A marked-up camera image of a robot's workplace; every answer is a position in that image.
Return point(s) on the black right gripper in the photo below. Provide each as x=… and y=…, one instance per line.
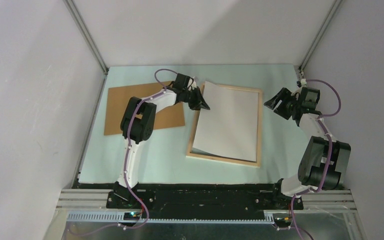
x=282, y=94

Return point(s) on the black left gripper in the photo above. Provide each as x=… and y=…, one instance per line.
x=199, y=103

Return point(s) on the printed photo with white border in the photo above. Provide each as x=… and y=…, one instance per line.
x=226, y=122

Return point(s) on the light wooden picture frame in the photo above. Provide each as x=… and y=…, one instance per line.
x=260, y=132

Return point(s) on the brown backing board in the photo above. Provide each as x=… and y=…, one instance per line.
x=117, y=101

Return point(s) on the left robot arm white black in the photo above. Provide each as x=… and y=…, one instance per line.
x=138, y=121

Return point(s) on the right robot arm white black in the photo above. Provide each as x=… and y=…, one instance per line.
x=325, y=159

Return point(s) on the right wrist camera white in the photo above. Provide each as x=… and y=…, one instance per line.
x=301, y=83

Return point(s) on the right aluminium corner rail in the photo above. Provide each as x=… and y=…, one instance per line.
x=331, y=14

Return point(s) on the aluminium corner rail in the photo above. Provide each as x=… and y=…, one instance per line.
x=86, y=34
x=331, y=14

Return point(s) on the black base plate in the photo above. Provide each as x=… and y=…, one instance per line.
x=205, y=202

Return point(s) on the left aluminium corner rail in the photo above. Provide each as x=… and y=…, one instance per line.
x=86, y=34

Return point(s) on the front aluminium rail frame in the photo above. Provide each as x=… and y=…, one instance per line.
x=81, y=213

